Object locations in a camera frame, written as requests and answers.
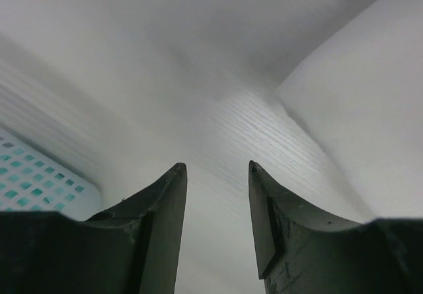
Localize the white t-shirt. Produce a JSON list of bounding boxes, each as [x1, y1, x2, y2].
[[278, 0, 422, 217]]

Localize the teal green t-shirt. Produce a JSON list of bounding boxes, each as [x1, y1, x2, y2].
[[1, 147, 85, 211]]

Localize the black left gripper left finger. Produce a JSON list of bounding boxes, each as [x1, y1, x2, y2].
[[1, 163, 187, 293]]

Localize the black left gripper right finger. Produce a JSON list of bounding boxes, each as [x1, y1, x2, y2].
[[249, 161, 422, 293]]

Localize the white perforated plastic basket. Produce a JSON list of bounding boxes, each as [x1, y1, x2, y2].
[[0, 129, 102, 221]]

